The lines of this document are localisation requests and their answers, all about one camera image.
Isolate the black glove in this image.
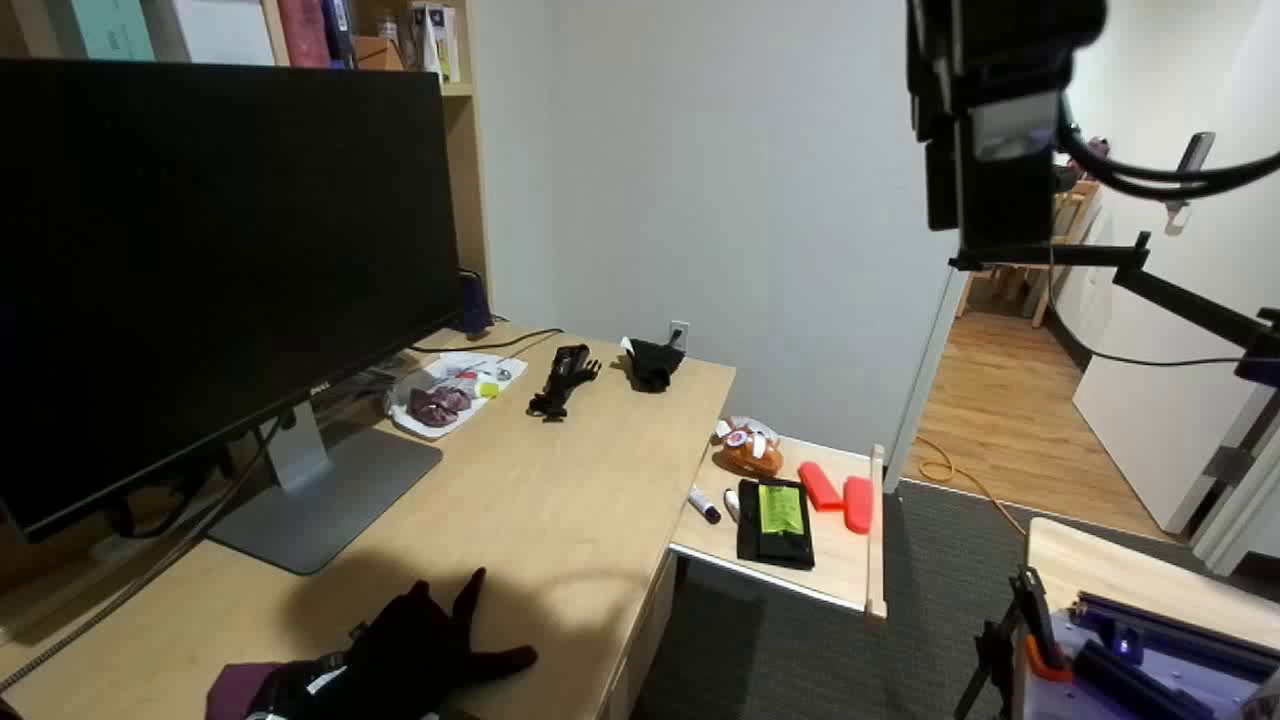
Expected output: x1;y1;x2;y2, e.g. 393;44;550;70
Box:
247;570;539;720
620;335;684;392

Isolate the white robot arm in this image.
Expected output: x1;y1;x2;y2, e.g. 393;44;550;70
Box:
905;0;1110;265

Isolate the wooden desk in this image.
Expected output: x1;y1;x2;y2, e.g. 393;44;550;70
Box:
6;343;735;720

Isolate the purple cloth under glove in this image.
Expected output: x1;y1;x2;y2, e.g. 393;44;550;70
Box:
205;666;286;720

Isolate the black phone holder clamp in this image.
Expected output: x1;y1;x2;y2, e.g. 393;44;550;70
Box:
529;343;601;423

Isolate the brown plush dog toy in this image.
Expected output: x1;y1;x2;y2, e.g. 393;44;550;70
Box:
712;416;786;482

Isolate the white tube purple cap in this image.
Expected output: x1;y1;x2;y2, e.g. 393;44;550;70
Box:
688;490;722;524

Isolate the red case long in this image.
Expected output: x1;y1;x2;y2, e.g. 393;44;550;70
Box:
797;460;844;511

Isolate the black tray green pad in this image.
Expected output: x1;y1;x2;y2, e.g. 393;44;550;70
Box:
735;482;818;570

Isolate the red case short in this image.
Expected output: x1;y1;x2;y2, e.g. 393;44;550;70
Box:
844;478;878;538

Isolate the grey monitor stand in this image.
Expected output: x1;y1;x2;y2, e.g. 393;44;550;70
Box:
214;403;442;578

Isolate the black computer monitor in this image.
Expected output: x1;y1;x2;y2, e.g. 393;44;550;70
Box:
0;62;461;538

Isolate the purple tool tray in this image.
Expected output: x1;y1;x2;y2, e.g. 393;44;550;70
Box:
1014;570;1280;720

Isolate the black camera boom stand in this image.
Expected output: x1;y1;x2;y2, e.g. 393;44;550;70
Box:
950;129;1280;392

